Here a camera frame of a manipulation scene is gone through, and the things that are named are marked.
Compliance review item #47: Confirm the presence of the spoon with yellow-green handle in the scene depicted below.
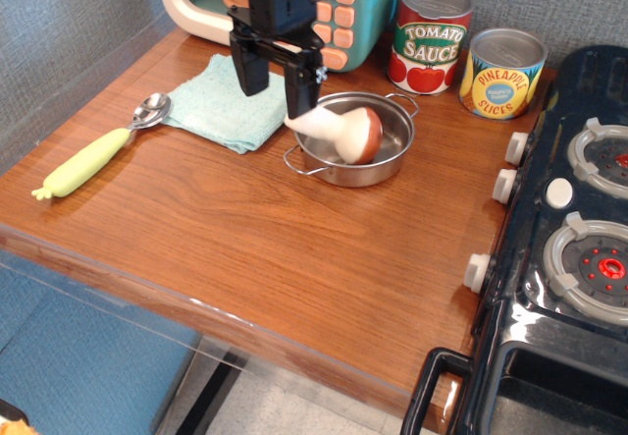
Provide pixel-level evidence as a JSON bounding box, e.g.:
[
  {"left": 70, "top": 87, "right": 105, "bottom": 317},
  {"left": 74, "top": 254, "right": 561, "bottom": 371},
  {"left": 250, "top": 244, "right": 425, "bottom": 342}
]
[{"left": 31, "top": 92, "right": 172, "bottom": 200}]

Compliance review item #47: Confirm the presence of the plush white brown mushroom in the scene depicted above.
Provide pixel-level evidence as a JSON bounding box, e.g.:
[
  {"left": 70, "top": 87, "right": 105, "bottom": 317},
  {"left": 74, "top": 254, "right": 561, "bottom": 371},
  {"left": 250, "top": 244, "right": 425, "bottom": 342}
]
[{"left": 284, "top": 106, "right": 384, "bottom": 165}]

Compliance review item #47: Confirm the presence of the dark blue toy stove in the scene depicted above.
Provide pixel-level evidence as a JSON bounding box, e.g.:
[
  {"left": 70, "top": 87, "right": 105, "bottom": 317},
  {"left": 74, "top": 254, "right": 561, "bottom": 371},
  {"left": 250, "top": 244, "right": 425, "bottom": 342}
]
[{"left": 401, "top": 45, "right": 627, "bottom": 434}]

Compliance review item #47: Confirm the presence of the clear acrylic barrier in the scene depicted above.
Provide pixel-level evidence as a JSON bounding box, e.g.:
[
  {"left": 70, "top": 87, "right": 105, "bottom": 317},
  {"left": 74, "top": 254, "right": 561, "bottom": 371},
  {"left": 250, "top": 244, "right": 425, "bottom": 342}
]
[{"left": 0, "top": 223, "right": 256, "bottom": 435}]

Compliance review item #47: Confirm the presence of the pineapple slices can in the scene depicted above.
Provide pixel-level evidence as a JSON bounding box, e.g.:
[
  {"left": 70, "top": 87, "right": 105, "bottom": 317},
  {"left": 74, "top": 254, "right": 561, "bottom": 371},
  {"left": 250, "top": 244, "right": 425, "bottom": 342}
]
[{"left": 459, "top": 27, "right": 548, "bottom": 120}]

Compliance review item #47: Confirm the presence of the tomato sauce can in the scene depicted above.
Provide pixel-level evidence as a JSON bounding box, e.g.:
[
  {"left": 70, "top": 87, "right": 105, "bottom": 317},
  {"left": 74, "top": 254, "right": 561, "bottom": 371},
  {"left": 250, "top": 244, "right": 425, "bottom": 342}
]
[{"left": 389, "top": 0, "right": 474, "bottom": 94}]

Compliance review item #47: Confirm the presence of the orange object at corner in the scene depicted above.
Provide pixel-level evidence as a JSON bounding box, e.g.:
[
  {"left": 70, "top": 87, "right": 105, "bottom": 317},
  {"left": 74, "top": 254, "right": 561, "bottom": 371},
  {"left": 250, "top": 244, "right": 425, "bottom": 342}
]
[{"left": 0, "top": 400, "right": 38, "bottom": 435}]

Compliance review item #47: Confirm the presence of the metal table leg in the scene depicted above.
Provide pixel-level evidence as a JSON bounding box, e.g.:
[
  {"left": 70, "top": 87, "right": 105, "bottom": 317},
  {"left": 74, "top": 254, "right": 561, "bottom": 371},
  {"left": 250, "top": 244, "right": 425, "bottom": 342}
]
[{"left": 156, "top": 338, "right": 250, "bottom": 435}]

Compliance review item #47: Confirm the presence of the light teal cloth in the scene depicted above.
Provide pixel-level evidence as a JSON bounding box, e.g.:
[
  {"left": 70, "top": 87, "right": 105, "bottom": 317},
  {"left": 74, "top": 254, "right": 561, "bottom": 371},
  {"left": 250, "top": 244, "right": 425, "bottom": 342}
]
[{"left": 165, "top": 54, "right": 287, "bottom": 154}]

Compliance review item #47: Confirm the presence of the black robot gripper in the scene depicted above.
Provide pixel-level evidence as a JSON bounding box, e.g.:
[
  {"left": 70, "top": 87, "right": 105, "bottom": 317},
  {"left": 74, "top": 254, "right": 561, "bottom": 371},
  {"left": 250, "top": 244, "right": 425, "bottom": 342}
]
[{"left": 229, "top": 0, "right": 327, "bottom": 119}]

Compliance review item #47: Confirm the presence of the teal toy microwave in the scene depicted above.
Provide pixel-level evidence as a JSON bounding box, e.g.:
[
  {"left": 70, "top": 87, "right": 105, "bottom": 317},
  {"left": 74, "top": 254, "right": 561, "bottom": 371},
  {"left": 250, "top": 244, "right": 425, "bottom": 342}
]
[{"left": 162, "top": 0, "right": 397, "bottom": 73}]

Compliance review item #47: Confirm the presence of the steel pan with handles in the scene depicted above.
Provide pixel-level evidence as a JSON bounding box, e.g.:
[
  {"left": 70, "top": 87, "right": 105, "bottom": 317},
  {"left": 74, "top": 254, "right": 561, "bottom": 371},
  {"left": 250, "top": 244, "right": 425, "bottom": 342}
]
[{"left": 284, "top": 91, "right": 419, "bottom": 188}]

